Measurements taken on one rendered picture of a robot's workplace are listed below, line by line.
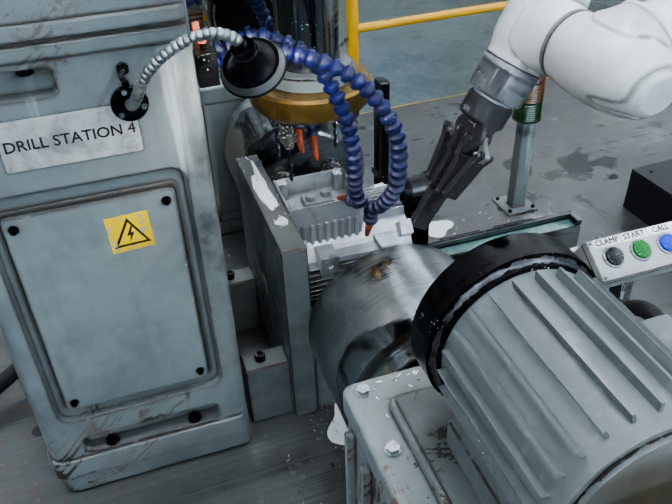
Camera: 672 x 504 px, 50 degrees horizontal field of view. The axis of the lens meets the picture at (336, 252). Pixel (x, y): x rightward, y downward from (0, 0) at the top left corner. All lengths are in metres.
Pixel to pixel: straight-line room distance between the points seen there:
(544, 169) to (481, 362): 1.38
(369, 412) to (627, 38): 0.56
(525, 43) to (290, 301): 0.50
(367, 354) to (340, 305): 0.10
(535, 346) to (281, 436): 0.72
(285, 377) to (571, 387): 0.71
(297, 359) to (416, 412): 0.43
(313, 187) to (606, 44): 0.51
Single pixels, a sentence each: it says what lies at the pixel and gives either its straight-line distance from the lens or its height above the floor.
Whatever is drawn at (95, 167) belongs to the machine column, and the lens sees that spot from 0.88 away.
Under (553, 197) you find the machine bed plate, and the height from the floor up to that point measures 0.80.
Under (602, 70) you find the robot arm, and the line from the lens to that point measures 0.99.
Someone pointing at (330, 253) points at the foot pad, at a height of 1.07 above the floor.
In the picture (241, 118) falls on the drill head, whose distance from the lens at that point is 1.45.
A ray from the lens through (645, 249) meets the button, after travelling 1.23.
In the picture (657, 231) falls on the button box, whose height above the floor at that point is 1.08.
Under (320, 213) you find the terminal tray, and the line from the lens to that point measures 1.13.
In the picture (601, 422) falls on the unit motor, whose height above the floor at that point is 1.35.
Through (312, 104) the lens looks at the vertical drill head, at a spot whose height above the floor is 1.33.
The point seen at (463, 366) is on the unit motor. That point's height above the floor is 1.30.
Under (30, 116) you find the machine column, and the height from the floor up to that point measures 1.42.
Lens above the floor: 1.74
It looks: 36 degrees down
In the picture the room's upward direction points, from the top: 2 degrees counter-clockwise
